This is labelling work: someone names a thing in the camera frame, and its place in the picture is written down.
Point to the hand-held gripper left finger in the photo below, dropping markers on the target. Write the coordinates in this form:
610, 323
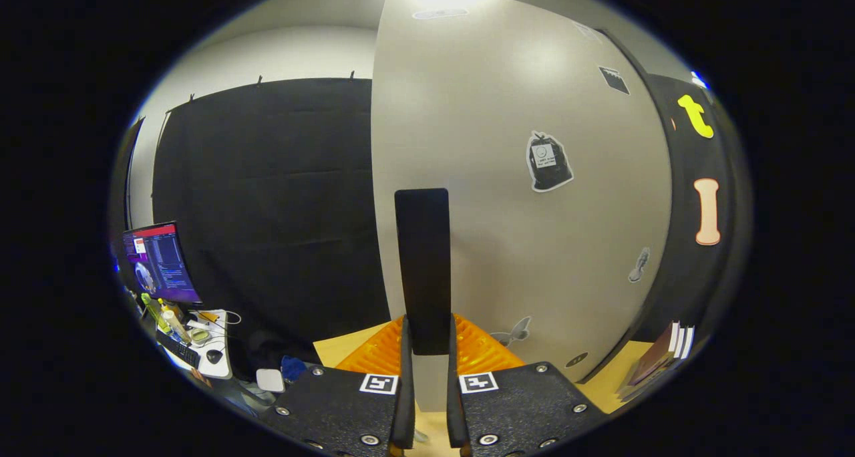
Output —
334, 407

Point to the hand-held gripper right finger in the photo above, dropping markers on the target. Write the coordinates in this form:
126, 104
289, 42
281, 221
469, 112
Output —
521, 407

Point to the beige cabinet door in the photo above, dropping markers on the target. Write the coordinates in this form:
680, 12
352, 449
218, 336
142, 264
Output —
507, 243

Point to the blue cloth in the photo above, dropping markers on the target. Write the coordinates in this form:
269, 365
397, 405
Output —
292, 369

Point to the black computer mouse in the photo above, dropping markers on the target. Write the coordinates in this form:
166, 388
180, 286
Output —
214, 356

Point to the white desk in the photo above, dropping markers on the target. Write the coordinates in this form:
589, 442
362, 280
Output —
217, 337

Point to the black keyboard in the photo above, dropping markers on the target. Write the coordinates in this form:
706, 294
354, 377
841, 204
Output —
179, 350

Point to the white book red print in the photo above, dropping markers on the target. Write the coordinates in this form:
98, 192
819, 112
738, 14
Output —
681, 342

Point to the clear plastic bottle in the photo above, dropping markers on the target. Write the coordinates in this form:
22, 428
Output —
176, 325

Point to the grey blue book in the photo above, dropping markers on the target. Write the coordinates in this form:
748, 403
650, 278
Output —
688, 340

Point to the yellow green bottle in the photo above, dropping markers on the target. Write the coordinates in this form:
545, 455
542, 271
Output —
155, 313

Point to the black backdrop cloth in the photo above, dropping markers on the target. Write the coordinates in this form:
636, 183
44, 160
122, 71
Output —
267, 210

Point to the computer monitor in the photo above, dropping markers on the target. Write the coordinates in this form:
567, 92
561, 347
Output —
160, 263

